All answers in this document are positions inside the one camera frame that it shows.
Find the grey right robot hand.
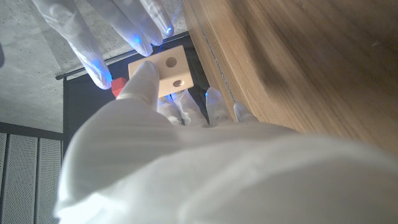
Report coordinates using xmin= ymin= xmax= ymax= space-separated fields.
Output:
xmin=30 ymin=0 xmax=175 ymax=90

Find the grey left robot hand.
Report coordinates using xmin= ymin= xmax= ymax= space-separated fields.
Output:
xmin=54 ymin=60 xmax=398 ymax=224

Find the red-headed wooden screw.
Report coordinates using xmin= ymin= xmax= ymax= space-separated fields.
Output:
xmin=111 ymin=77 xmax=129 ymax=98

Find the wooden block with holes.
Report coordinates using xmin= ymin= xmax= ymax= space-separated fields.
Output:
xmin=127 ymin=45 xmax=195 ymax=99

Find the black backdrop stand pole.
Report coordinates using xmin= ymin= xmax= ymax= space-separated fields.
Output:
xmin=55 ymin=30 xmax=190 ymax=81

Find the grey perforated panel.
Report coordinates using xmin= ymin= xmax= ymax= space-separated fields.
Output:
xmin=0 ymin=132 xmax=63 ymax=224

